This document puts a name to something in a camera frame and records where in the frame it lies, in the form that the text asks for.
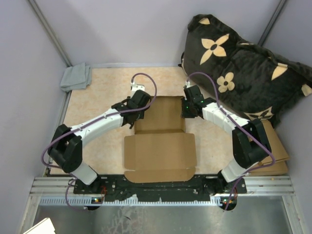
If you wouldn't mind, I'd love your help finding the brown cardboard box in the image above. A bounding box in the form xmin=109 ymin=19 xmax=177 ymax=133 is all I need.
xmin=124 ymin=96 xmax=197 ymax=183

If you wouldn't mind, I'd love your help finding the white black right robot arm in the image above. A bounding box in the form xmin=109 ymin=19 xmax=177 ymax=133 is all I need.
xmin=181 ymin=82 xmax=272 ymax=193

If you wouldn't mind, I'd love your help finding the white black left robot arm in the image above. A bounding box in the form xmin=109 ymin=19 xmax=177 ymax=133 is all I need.
xmin=47 ymin=90 xmax=152 ymax=194

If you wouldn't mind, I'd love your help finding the black flower pattern cushion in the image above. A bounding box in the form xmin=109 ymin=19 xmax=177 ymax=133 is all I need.
xmin=181 ymin=14 xmax=312 ymax=126

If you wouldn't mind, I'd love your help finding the grey folded cloth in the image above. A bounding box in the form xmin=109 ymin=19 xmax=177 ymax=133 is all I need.
xmin=60 ymin=63 xmax=92 ymax=92

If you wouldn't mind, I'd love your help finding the stack of flat cardboard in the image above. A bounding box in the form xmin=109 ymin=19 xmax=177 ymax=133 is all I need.
xmin=250 ymin=120 xmax=290 ymax=176

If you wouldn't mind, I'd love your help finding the white board corner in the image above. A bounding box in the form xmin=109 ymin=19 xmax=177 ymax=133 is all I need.
xmin=23 ymin=217 xmax=55 ymax=234

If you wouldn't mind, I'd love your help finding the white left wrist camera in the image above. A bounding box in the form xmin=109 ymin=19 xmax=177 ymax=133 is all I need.
xmin=131 ymin=82 xmax=145 ymax=93

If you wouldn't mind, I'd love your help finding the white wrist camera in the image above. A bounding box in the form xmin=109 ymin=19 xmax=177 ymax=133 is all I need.
xmin=131 ymin=82 xmax=145 ymax=93
xmin=184 ymin=81 xmax=192 ymax=89

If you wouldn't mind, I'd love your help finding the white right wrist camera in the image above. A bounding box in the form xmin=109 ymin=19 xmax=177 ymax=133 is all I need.
xmin=184 ymin=81 xmax=192 ymax=89

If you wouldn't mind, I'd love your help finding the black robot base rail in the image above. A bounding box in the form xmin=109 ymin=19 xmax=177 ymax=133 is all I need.
xmin=74 ymin=174 xmax=247 ymax=210

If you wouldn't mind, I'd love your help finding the white slotted cable duct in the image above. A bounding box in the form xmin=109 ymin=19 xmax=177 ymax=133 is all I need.
xmin=39 ymin=196 xmax=224 ymax=208

